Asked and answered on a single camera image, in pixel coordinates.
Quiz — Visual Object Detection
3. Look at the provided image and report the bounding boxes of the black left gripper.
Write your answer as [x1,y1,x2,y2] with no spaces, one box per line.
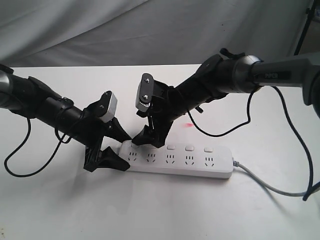
[81,100,132,172]

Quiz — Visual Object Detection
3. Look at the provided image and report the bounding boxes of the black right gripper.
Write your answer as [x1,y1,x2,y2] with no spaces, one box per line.
[132,79,187,148]

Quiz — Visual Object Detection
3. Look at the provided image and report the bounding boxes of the white five-outlet power strip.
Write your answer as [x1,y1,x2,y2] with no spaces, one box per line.
[118,141,234,179]

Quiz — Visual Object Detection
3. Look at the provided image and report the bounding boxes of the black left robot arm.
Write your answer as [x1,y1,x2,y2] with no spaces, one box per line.
[0,65,131,172]

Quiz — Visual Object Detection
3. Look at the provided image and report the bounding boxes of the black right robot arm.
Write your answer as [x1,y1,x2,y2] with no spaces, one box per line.
[132,48,320,148]

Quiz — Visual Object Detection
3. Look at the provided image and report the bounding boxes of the grey backdrop cloth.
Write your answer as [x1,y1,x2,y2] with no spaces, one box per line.
[0,0,312,67]

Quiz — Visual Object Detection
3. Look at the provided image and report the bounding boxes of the black tripod stand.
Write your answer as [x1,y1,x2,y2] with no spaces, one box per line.
[291,0,319,56]

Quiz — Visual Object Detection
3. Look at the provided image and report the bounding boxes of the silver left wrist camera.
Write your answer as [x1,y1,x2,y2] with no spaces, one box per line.
[96,90,118,123]

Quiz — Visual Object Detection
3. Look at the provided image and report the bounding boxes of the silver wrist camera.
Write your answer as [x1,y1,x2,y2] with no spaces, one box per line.
[135,73,155,113]
[96,90,118,123]

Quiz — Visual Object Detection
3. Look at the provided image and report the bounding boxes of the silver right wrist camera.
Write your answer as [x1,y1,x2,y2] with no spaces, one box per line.
[135,73,155,113]

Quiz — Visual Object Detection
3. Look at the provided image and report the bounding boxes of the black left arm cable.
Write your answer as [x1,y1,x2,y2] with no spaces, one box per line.
[3,116,76,178]

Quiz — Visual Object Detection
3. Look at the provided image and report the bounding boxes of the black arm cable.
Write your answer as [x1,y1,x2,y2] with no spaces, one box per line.
[3,116,76,178]
[186,86,320,202]

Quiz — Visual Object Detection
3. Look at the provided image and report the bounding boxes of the grey power cord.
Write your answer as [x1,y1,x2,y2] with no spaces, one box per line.
[231,157,320,198]

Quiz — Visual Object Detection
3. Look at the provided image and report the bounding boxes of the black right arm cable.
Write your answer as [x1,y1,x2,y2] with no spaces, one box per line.
[186,86,320,202]

